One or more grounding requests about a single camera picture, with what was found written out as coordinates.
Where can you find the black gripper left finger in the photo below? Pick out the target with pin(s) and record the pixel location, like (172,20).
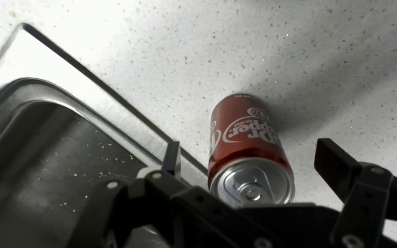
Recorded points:
(138,210)

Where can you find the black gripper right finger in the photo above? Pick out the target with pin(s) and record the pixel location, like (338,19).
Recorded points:
(368,192)

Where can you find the steel double sink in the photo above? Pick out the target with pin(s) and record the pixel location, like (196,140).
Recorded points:
(47,151)

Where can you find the red soda can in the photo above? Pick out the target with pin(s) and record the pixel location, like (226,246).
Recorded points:
(247,151)

